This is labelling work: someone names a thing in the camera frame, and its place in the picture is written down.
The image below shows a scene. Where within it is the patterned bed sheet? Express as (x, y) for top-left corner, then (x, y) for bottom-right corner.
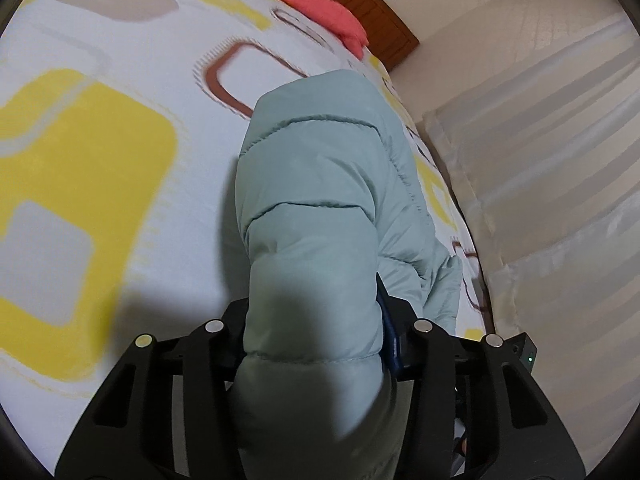
(0, 0), (495, 461)

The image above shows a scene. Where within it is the light green puffer jacket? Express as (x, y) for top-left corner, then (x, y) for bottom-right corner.
(232, 69), (464, 480)

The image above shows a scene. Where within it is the wooden headboard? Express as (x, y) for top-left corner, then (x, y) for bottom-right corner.
(282, 0), (421, 72)

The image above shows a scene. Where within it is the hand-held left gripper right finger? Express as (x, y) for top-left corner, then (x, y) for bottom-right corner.
(375, 274), (587, 480)

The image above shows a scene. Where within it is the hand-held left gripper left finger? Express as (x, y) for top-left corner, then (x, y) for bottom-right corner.
(54, 300), (251, 480)

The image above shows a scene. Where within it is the cream curtain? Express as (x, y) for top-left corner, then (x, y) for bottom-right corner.
(422, 10), (640, 461)

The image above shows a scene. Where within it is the red pillow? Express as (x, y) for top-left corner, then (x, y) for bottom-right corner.
(220, 0), (369, 59)

